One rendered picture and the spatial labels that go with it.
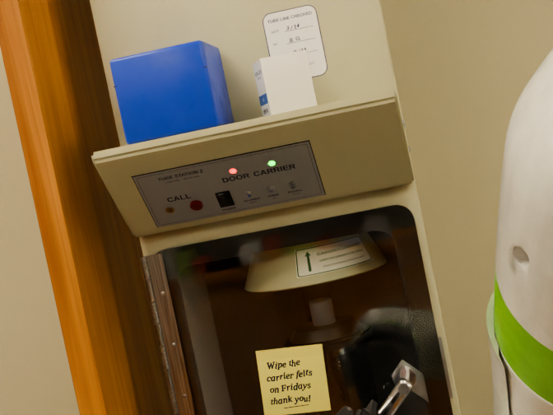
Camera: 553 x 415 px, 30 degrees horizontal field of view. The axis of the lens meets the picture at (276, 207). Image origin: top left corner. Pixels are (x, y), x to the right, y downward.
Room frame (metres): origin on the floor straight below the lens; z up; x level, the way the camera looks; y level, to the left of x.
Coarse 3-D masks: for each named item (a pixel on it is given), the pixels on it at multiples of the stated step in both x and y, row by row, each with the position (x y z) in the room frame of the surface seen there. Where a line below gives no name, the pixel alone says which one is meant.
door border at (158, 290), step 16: (160, 256) 1.17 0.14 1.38; (160, 272) 1.17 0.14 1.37; (160, 288) 1.17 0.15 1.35; (160, 304) 1.17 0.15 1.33; (160, 320) 1.17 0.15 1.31; (160, 336) 1.17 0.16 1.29; (176, 336) 1.17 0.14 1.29; (176, 352) 1.17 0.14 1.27; (176, 368) 1.17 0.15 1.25; (176, 384) 1.17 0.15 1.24; (192, 400) 1.17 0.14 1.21
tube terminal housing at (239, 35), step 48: (96, 0) 1.18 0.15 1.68; (144, 0) 1.17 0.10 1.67; (192, 0) 1.17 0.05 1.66; (240, 0) 1.16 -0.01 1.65; (288, 0) 1.15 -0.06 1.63; (336, 0) 1.14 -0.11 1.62; (144, 48) 1.18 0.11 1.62; (240, 48) 1.16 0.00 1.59; (336, 48) 1.15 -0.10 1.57; (384, 48) 1.14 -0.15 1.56; (240, 96) 1.16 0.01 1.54; (336, 96) 1.15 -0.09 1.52; (384, 192) 1.14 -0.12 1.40; (144, 240) 1.18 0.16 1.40; (192, 240) 1.17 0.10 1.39; (432, 288) 1.14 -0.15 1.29
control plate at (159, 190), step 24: (288, 144) 1.06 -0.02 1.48; (192, 168) 1.08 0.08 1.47; (216, 168) 1.08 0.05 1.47; (240, 168) 1.08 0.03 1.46; (264, 168) 1.08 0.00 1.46; (288, 168) 1.09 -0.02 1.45; (312, 168) 1.09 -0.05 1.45; (144, 192) 1.10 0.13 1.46; (168, 192) 1.10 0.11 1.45; (192, 192) 1.11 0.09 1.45; (216, 192) 1.11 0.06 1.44; (240, 192) 1.11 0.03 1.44; (264, 192) 1.11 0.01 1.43; (288, 192) 1.11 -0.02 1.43; (312, 192) 1.11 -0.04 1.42; (168, 216) 1.13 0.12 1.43; (192, 216) 1.13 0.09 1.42
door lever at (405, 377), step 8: (400, 368) 1.13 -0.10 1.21; (408, 368) 1.13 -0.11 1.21; (400, 376) 1.12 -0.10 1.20; (408, 376) 1.12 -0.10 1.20; (400, 384) 1.08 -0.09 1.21; (408, 384) 1.08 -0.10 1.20; (392, 392) 1.09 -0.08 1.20; (400, 392) 1.08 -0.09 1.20; (408, 392) 1.08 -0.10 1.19; (384, 400) 1.10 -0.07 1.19; (392, 400) 1.08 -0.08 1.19; (400, 400) 1.08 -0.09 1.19; (384, 408) 1.09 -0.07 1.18; (392, 408) 1.09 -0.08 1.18
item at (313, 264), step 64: (192, 256) 1.16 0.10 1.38; (256, 256) 1.15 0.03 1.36; (320, 256) 1.14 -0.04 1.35; (384, 256) 1.13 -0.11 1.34; (192, 320) 1.17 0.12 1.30; (256, 320) 1.15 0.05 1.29; (320, 320) 1.14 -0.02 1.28; (384, 320) 1.13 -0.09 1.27; (192, 384) 1.17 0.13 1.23; (256, 384) 1.16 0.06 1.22; (384, 384) 1.14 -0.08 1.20
